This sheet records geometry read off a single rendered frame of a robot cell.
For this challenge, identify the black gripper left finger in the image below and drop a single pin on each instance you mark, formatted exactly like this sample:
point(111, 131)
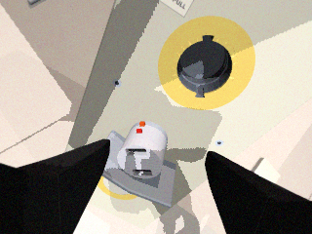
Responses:
point(51, 195)

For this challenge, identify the small grey cylinder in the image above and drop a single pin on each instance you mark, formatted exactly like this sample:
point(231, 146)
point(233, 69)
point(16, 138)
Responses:
point(32, 1)

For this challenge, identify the white and grey cylinder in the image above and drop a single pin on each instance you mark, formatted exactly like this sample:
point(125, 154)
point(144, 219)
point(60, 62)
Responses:
point(143, 151)

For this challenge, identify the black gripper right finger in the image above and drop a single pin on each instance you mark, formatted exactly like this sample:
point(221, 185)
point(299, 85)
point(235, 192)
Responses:
point(251, 204)

